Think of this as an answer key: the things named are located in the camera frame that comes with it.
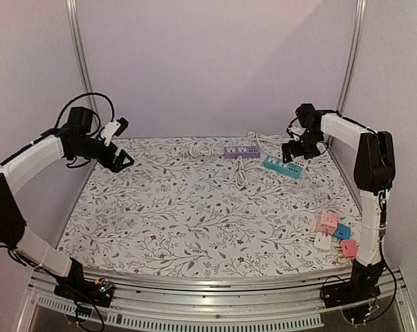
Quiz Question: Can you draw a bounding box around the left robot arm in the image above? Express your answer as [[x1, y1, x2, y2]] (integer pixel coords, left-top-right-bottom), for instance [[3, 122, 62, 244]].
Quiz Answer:
[[0, 107, 133, 300]]

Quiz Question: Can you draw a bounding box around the pink cube socket adapter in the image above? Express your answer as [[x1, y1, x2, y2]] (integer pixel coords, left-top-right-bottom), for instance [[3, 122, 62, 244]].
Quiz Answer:
[[315, 210, 337, 236]]

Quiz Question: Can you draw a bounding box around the blue plug adapter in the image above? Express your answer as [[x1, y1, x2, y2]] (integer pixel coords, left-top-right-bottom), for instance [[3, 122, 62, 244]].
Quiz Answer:
[[333, 223, 351, 240]]

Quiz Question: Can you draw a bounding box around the purple strip white cable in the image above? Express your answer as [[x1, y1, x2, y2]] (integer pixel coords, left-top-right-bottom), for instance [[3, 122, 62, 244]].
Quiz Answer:
[[180, 143, 226, 160]]

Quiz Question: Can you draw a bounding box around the pink plug adapter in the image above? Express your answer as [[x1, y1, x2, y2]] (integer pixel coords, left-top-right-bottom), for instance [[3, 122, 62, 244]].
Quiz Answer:
[[340, 239, 358, 259]]

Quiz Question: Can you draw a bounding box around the left aluminium frame post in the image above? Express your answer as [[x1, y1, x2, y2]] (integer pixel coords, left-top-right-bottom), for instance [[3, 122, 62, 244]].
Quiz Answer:
[[65, 0, 93, 93]]

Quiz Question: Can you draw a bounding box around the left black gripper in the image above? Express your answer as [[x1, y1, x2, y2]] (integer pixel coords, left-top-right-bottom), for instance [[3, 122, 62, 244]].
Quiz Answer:
[[72, 136, 134, 172]]

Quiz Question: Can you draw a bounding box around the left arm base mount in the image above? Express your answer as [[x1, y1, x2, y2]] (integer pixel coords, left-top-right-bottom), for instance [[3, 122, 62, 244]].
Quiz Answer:
[[54, 277, 115, 308]]

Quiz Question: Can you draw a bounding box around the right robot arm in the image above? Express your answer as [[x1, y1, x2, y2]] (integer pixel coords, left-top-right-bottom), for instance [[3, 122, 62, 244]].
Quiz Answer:
[[281, 104, 396, 304]]

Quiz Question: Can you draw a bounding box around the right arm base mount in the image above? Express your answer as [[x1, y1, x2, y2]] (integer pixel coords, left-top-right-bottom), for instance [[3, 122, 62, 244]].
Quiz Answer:
[[319, 276, 380, 325]]

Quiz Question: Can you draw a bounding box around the floral patterned table mat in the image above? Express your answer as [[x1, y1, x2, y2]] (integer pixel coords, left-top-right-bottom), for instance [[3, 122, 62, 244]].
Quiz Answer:
[[57, 138, 361, 278]]

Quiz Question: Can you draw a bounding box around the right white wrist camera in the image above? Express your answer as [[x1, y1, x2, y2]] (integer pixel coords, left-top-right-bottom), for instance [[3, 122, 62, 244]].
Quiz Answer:
[[286, 125, 305, 140]]

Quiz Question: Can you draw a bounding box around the teal strip white cable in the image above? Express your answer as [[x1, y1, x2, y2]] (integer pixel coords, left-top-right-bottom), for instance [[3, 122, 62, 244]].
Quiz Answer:
[[232, 155, 278, 190]]

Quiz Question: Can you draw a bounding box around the aluminium front rail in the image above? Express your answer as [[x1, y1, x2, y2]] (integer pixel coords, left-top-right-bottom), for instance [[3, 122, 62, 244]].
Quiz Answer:
[[19, 268, 413, 329]]

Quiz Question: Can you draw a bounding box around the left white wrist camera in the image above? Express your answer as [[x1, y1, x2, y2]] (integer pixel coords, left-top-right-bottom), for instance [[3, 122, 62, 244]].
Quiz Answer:
[[99, 117, 129, 147]]

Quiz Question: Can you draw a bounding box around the right aluminium frame post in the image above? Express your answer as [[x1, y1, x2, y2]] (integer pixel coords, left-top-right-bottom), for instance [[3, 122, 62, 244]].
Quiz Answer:
[[337, 0, 367, 113]]

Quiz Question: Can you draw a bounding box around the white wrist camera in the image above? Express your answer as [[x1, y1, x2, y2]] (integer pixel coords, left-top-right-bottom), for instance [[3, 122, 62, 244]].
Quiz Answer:
[[99, 117, 129, 147], [286, 125, 305, 140]]

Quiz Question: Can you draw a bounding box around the aluminium frame post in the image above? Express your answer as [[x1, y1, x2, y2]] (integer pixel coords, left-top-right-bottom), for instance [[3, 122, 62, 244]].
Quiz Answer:
[[65, 0, 93, 93], [337, 0, 367, 113]]

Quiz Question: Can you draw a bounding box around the purple power strip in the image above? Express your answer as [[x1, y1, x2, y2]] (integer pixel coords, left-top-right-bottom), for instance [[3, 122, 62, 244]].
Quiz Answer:
[[223, 146, 261, 159]]

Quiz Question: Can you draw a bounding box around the white plug adapter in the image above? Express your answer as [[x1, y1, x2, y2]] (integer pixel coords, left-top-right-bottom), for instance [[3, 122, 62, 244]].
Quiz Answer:
[[313, 232, 332, 251]]

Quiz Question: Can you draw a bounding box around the teal power strip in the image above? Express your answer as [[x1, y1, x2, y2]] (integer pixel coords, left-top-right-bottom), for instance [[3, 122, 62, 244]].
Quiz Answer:
[[263, 156, 305, 180]]

